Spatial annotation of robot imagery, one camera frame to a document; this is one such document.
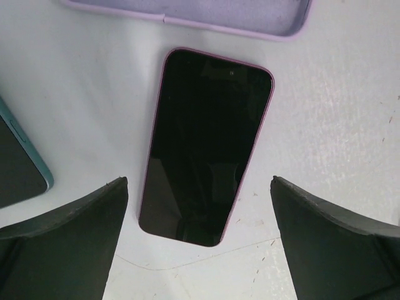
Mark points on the phone in teal case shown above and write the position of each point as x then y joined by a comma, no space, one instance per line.
24,174

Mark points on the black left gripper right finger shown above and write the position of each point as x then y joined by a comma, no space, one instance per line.
332,252

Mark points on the lilac phone case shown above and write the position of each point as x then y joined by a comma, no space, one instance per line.
267,20

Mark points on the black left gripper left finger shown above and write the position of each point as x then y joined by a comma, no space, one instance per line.
65,253

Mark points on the purple smartphone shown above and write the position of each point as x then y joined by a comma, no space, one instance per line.
209,113

